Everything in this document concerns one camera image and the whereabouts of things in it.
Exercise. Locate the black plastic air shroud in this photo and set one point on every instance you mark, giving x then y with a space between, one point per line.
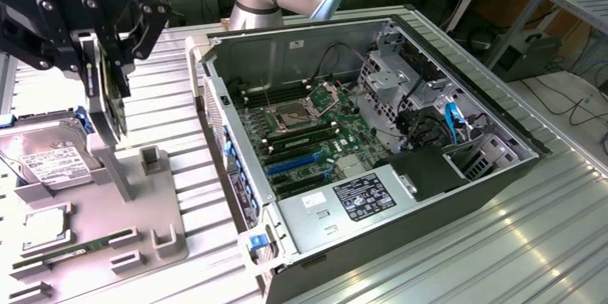
427 172

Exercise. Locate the silver chipset heat sink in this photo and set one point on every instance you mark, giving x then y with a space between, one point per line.
353 167

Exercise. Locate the green RAM stick in slot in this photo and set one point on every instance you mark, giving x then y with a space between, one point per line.
304 140

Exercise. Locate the thin locking lever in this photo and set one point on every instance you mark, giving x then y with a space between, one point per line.
269 97

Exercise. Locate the silver power supply with label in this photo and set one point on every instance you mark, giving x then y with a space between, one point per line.
308 222

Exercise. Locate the dark box on floor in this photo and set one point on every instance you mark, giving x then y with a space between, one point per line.
532 58

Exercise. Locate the silver CPU chip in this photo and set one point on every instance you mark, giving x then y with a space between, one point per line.
44 227

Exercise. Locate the perforated metal drive cage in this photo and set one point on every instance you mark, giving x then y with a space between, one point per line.
380 97

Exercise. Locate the green motherboard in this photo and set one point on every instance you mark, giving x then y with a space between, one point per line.
304 176

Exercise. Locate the green RAM stick on rack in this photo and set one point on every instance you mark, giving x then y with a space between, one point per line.
101 242

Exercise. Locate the blue disk carrier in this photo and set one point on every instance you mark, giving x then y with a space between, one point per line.
80 119

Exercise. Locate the small metal slat table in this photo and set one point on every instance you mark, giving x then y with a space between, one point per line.
584 1

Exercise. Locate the blue expansion slot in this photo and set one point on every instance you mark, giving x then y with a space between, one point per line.
292 163

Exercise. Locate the metal disk bay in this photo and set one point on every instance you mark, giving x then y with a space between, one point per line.
493 154

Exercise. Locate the graphics card with metal bracket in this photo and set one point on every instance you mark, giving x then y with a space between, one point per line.
109 122

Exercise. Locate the grey metal frame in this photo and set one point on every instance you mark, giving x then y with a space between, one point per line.
7 83

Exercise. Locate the black RAM slot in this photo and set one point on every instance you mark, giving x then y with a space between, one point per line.
272 91
296 130
277 99

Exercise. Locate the black expansion slot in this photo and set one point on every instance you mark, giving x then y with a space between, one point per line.
304 184

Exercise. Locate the grey parts rack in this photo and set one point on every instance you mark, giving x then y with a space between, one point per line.
132 211

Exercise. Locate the open black PC case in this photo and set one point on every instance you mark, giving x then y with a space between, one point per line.
427 218

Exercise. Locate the metal socket cover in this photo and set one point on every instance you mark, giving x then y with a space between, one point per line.
323 95

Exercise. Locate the CPU socket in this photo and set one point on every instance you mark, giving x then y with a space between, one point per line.
289 117

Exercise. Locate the silver hard disk with label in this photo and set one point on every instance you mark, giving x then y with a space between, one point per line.
52 161

